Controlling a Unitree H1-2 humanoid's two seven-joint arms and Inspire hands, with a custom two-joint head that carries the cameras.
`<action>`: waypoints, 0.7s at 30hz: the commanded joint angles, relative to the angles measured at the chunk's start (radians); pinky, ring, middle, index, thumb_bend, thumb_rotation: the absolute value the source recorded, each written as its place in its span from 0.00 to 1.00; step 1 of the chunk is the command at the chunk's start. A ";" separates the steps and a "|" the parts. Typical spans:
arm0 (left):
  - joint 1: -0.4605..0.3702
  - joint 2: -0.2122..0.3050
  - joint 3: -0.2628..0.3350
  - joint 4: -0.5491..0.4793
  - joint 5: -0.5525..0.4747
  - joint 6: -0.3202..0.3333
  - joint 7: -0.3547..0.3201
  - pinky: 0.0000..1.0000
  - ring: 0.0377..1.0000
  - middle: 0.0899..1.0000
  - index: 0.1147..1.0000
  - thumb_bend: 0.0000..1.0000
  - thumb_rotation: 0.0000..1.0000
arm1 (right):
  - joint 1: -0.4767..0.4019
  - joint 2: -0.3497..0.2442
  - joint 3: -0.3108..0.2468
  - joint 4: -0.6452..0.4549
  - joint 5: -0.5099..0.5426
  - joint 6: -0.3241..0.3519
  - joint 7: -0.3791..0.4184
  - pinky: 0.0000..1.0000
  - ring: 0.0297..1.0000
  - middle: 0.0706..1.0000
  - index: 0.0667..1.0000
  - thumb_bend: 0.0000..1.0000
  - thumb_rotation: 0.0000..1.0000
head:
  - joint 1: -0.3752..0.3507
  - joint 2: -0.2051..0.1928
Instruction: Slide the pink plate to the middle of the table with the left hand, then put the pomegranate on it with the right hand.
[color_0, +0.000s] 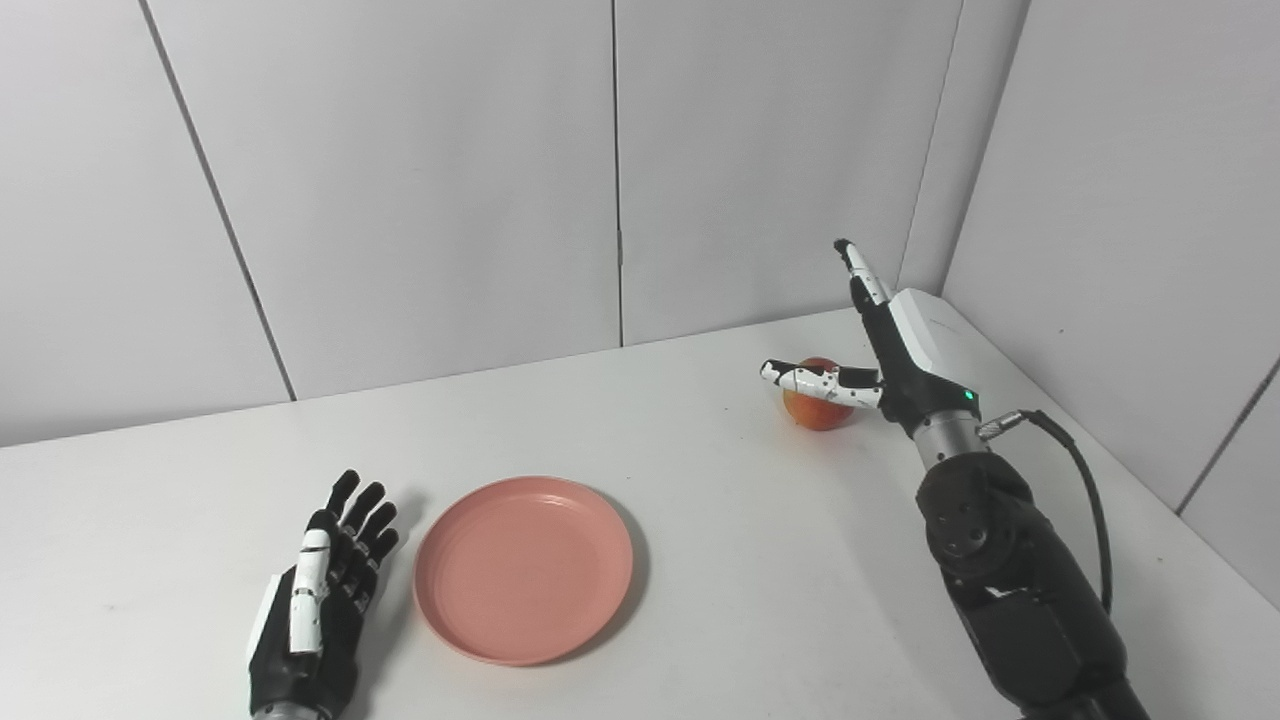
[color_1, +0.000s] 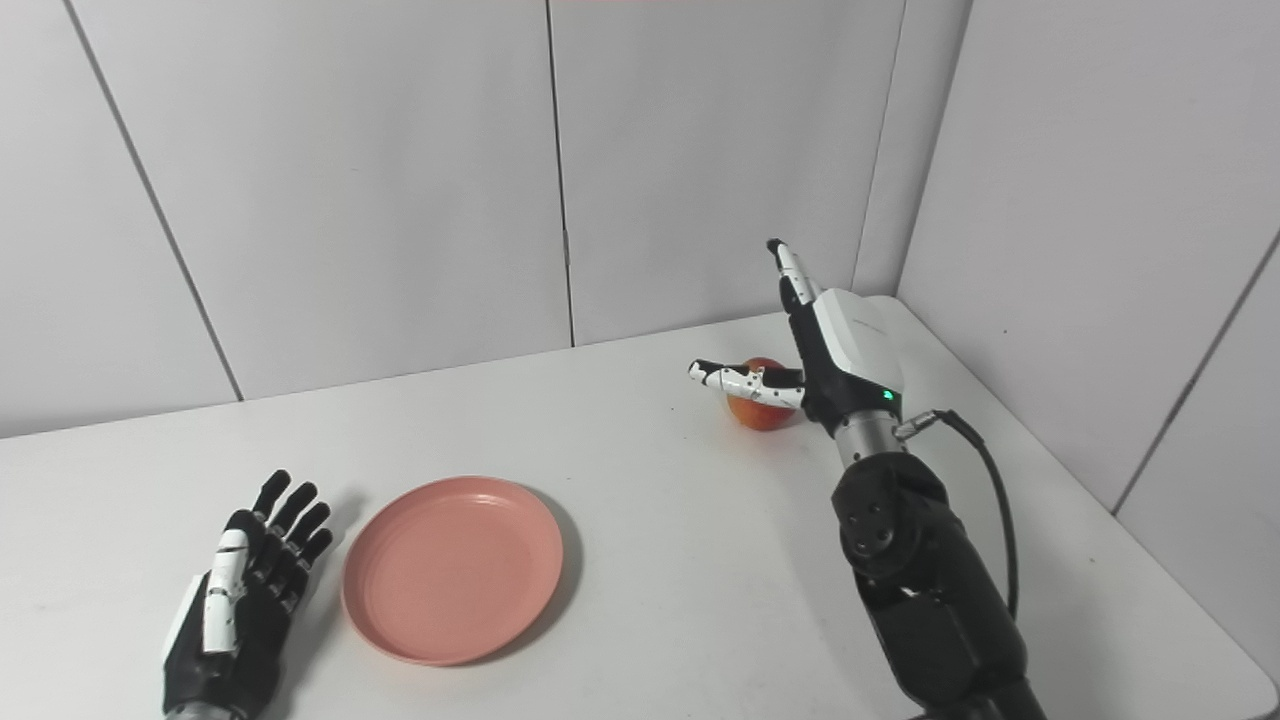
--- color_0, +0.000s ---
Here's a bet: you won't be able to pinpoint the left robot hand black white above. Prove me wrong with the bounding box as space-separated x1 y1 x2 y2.
246 469 400 720

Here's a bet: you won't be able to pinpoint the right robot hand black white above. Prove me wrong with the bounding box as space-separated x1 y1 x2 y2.
759 238 980 442

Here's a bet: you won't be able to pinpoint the red yellow pomegranate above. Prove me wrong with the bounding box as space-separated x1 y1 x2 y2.
781 357 859 432

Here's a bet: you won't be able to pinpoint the pink round plate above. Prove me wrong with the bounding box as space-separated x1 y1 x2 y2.
413 476 635 667

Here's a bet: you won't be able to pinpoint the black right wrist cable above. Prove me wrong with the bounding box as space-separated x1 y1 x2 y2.
978 408 1114 616

